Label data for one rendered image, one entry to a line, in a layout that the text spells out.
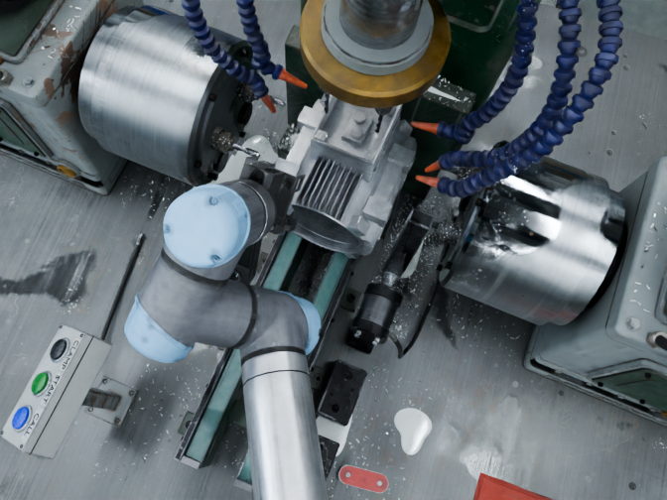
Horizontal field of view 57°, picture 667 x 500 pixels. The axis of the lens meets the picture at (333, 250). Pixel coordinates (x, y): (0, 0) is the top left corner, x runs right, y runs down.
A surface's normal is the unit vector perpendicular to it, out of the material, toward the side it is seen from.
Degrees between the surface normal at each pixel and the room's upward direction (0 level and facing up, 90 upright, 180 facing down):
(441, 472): 0
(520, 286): 58
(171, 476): 0
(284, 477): 13
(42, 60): 0
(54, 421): 53
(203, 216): 31
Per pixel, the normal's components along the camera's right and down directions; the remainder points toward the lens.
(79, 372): 0.77, 0.12
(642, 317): 0.05, -0.29
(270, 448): -0.36, -0.40
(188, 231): -0.14, 0.18
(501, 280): -0.31, 0.63
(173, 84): -0.06, -0.03
